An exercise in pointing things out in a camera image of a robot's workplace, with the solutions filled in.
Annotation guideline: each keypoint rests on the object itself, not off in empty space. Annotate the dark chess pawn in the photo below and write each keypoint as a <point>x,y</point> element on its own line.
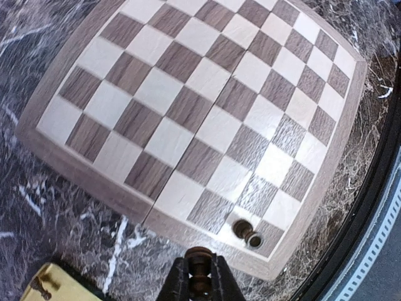
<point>245,231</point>
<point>199,263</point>

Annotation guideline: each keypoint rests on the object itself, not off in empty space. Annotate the pile of dark chess pieces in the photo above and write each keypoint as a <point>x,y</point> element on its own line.
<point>36,284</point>

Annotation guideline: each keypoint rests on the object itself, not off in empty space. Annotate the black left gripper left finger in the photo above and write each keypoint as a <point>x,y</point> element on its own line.
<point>176,285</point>

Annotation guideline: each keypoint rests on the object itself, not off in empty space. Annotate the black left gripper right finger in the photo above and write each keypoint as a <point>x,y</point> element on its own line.
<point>224,285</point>

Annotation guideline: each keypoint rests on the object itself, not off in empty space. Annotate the white slotted cable duct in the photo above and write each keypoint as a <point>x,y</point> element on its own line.
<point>367,253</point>

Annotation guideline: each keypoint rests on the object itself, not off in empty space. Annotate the black front rail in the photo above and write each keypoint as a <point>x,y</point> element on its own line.
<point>357,199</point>

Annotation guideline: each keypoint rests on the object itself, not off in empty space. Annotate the wooden chess board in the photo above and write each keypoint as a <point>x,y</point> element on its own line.
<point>190,115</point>

